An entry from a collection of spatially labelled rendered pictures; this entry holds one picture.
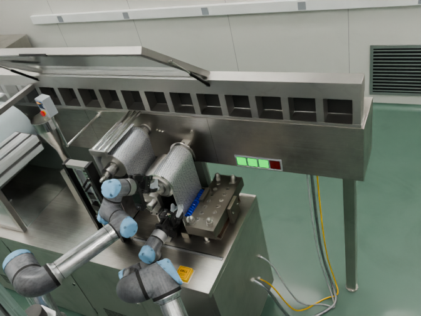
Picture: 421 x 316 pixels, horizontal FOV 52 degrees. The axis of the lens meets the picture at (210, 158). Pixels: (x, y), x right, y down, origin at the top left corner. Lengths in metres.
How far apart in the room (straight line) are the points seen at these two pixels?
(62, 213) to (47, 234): 0.17
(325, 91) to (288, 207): 1.89
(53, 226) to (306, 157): 1.55
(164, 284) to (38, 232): 1.29
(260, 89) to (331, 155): 0.45
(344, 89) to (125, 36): 3.86
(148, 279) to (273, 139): 0.88
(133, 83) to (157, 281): 1.05
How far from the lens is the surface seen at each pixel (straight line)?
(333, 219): 3.48
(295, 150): 2.07
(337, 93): 1.84
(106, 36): 5.54
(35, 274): 1.71
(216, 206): 2.24
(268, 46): 4.56
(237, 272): 2.36
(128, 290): 1.69
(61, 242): 2.63
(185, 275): 2.13
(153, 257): 2.00
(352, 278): 2.97
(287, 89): 1.89
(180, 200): 2.18
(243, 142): 2.14
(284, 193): 3.72
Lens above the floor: 2.57
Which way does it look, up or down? 37 degrees down
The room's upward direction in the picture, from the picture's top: 15 degrees counter-clockwise
